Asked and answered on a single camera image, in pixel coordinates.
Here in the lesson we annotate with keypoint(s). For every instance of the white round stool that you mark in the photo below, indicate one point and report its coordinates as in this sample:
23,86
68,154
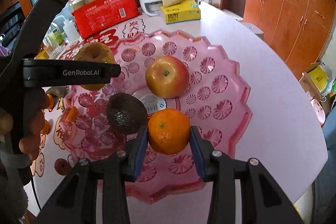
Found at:
254,29

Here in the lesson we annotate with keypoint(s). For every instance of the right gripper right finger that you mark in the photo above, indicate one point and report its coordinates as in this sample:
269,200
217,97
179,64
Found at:
262,199

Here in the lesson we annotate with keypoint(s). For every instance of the mandarin with stem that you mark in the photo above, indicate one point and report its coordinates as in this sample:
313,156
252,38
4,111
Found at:
71,114

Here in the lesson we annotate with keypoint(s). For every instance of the pink plastic stool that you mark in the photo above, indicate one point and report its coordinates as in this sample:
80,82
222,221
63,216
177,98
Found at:
318,111

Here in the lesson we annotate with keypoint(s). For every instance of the left hand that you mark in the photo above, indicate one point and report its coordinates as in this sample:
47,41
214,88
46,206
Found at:
28,144

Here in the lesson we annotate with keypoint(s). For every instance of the small red hawthorn fruit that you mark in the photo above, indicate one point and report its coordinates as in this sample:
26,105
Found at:
62,167

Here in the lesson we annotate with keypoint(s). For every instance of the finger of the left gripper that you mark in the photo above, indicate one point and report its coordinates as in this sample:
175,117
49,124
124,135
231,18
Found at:
44,73

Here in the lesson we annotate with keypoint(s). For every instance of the white squeeze bottle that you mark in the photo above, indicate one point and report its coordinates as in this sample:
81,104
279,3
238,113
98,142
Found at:
70,29

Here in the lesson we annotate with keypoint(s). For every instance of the overripe black banana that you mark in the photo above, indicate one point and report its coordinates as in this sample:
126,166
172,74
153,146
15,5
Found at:
58,92

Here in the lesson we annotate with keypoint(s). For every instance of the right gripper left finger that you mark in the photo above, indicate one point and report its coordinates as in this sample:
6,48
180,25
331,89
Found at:
74,200

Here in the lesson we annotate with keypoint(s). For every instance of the yellow flat box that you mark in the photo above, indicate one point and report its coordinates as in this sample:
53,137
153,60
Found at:
43,55

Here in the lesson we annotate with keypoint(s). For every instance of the clear plastic bottle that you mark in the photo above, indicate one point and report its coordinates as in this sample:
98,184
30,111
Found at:
53,35

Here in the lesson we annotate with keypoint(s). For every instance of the clear drinking glass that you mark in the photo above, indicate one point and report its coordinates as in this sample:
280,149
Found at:
51,47

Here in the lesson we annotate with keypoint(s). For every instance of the dark avocado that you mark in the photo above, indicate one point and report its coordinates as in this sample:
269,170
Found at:
126,114

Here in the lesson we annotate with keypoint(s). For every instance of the red snack package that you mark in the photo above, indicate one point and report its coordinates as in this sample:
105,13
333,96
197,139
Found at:
93,16

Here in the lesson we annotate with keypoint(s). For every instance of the yellow tissue box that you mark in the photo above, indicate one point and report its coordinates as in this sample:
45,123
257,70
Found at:
176,11

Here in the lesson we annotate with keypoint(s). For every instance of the pink plastic fruit plate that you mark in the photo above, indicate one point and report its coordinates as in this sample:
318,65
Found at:
215,100

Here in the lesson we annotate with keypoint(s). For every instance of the yellow brown pear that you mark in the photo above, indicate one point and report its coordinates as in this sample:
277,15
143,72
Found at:
95,52

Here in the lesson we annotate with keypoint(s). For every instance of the red apple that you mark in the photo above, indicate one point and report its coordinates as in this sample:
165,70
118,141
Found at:
167,77

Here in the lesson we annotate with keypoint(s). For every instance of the cardboard box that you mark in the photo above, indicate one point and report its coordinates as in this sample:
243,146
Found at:
318,82

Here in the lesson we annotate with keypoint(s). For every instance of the large orange mandarin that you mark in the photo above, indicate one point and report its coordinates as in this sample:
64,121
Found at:
169,131

